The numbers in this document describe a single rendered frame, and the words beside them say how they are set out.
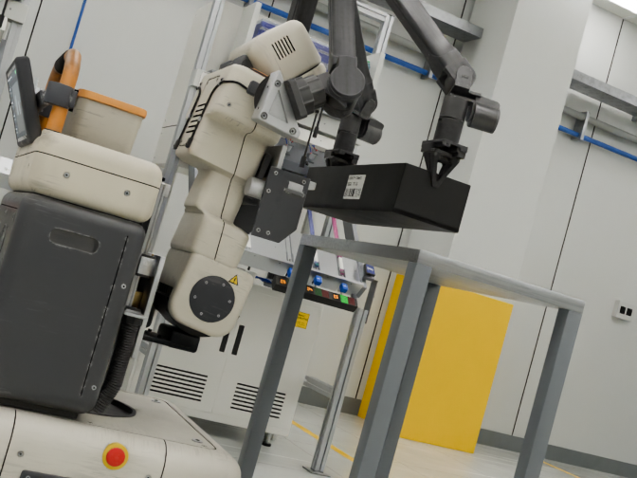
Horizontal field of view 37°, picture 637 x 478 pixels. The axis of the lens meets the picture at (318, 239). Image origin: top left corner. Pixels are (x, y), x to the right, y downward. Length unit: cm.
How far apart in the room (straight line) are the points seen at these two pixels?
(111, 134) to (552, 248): 478
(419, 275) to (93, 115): 76
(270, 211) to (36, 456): 72
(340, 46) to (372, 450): 87
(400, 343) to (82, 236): 69
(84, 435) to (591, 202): 519
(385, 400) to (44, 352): 70
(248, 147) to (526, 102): 373
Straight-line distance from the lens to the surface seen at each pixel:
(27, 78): 204
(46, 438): 191
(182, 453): 199
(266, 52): 218
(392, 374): 205
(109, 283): 192
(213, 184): 216
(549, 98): 586
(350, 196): 231
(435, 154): 211
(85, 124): 207
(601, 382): 694
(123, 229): 191
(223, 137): 216
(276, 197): 214
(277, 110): 203
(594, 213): 674
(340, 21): 217
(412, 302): 205
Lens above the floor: 65
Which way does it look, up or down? 3 degrees up
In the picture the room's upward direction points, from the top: 16 degrees clockwise
